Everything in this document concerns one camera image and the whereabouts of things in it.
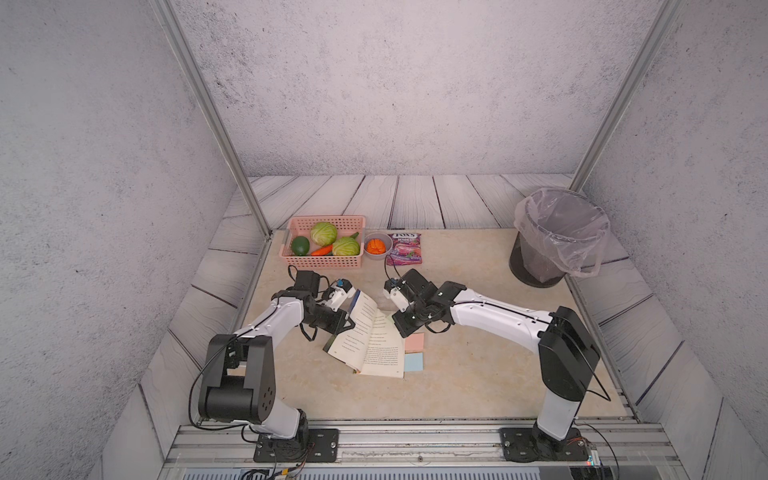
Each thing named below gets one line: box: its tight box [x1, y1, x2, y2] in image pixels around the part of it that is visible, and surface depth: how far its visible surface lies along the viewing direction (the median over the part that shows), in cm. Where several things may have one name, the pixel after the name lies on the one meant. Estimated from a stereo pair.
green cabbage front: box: [332, 232, 361, 256], surface depth 109 cm
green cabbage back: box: [310, 221, 337, 247], surface depth 113 cm
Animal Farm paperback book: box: [322, 289, 405, 379], surface depth 88 cm
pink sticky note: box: [404, 333, 424, 353], surface depth 89 cm
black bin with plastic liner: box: [509, 187, 610, 288], surface depth 96 cm
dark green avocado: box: [292, 236, 310, 256], surface depth 114 cm
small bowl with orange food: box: [363, 232, 393, 260], surface depth 110 cm
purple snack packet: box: [386, 233, 423, 266], surface depth 114 cm
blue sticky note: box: [404, 352, 424, 372], surface depth 87 cm
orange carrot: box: [310, 244, 333, 256], surface depth 113 cm
